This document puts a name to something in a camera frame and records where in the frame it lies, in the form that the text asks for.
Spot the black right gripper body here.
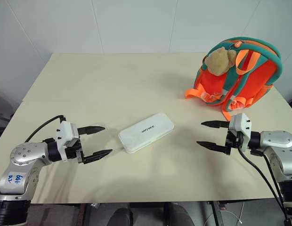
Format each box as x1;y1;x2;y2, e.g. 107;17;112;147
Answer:
225;128;243;156

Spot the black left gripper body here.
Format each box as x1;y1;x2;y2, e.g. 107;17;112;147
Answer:
65;138;86;165

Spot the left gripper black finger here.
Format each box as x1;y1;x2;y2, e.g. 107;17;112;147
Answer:
82;149;113;165
77;126;106;136

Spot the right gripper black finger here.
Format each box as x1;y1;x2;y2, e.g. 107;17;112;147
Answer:
196;140;232;155
201;120;230;129

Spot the white pencil case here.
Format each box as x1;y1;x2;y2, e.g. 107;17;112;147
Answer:
117;112;175;155

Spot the orange and teal backpack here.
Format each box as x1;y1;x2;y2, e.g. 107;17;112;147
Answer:
184;36;284;121

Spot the rusty brown table leg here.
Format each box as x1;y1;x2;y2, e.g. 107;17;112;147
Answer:
77;203;88;226

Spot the beige plush toy pendant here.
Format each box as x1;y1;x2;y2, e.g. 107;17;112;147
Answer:
204;47;237;76

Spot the dark rounded shape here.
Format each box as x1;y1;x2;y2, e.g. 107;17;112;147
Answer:
106;207;134;226

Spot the black metal table leg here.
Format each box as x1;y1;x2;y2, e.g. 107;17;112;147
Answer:
211;201;224;226

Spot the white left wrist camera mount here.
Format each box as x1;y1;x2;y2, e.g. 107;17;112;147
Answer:
55;120;81;162

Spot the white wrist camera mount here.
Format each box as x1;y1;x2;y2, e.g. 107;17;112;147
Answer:
55;120;81;162
228;113;252;150

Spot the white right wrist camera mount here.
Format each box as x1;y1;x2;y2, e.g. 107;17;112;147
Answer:
228;113;252;150

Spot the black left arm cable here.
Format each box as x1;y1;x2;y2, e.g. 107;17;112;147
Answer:
24;114;67;144

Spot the thin white floor cable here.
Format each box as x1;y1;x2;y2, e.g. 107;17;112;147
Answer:
222;202;246;226

